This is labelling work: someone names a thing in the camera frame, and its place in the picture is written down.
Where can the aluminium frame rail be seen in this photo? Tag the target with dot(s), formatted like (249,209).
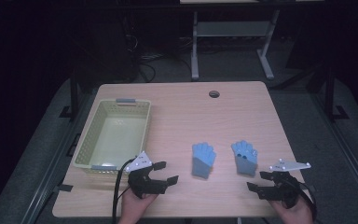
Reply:
(54,161)
(348,149)

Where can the pale green perforated plastic basket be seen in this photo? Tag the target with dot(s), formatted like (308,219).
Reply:
(118,137)

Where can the black stand post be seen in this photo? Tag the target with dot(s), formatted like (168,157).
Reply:
(330,93)
(73,93)

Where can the plain blue glove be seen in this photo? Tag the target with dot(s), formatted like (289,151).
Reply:
(202,161)

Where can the person's left hand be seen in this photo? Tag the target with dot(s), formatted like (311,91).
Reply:
(133,208)

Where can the person's right hand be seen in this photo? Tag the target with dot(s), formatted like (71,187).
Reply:
(296,214)

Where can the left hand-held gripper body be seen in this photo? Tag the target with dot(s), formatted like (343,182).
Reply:
(143,182)

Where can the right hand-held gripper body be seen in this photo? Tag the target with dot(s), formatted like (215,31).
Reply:
(284,189)

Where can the grey metal shelf stand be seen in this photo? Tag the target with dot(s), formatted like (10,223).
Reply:
(230,28)

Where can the black table edge clamp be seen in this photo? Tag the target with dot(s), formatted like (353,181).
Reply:
(74,144)
(62,188)

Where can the blue glove with dark dots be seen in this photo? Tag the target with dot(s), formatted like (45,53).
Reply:
(245,165)

